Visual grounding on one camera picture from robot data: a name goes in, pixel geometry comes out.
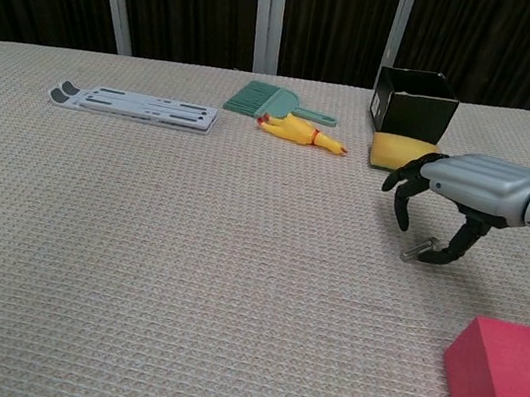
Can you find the yellow rubber chicken toy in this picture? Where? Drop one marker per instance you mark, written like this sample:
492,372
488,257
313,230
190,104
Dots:
295,130

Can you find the black open cardboard box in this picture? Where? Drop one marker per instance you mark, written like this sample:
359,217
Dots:
416,119

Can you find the green plastic brush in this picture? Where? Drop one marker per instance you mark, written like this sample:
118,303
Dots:
260,98

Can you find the silver metal bolt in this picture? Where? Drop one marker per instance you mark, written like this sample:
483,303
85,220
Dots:
414,252

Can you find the white folding laptop stand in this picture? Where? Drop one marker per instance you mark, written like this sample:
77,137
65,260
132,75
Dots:
148,108

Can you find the yellow sponge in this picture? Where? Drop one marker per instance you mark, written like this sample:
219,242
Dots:
391,152

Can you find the right black and grey robot hand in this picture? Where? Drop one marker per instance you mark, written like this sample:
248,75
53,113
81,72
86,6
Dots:
482,183

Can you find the beige woven tablecloth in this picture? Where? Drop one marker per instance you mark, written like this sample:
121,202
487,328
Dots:
188,247

